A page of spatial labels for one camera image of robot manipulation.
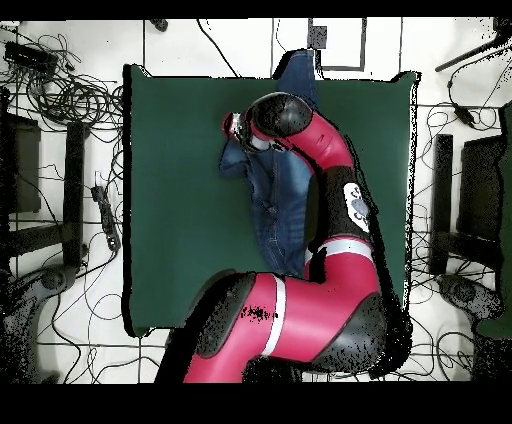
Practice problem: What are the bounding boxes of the blue denim jeans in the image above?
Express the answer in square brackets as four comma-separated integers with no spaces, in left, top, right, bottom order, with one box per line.
[217,49,321,279]

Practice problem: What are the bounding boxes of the black power adapter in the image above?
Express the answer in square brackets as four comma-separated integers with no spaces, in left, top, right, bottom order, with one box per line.
[452,103,476,128]

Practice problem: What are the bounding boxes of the black metal stand frame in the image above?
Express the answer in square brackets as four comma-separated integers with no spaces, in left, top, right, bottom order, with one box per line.
[0,119,91,269]
[428,133,501,277]

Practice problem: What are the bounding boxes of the black power strip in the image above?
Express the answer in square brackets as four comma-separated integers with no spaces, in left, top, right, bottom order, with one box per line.
[90,184,122,252]

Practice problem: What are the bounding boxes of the grey wheeled chair base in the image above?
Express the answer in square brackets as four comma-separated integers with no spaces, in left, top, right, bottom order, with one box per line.
[0,265,79,383]
[435,273,505,321]

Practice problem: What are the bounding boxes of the small grey square tag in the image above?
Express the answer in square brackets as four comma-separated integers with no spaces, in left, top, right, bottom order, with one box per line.
[306,24,328,50]

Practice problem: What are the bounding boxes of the dark green table cloth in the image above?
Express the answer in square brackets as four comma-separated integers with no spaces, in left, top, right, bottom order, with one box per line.
[122,63,419,337]

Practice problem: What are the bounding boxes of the dark flat panel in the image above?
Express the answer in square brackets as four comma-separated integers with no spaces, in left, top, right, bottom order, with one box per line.
[0,112,42,214]
[456,134,506,241]

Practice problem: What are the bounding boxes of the green cloth sheet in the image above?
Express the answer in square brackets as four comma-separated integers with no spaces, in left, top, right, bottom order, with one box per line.
[475,101,512,341]

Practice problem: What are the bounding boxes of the grey square floor frame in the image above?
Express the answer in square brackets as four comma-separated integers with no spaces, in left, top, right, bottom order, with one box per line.
[306,17,367,72]

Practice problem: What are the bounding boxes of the tangled black cable bundle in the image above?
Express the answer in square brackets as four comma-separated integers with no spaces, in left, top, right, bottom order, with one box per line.
[0,31,125,135]

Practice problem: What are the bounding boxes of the black electronics box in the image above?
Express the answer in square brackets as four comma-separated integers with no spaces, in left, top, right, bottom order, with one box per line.
[3,40,60,75]

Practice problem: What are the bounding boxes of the black tripod rod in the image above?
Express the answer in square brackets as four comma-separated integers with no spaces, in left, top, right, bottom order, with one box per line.
[434,17,512,73]

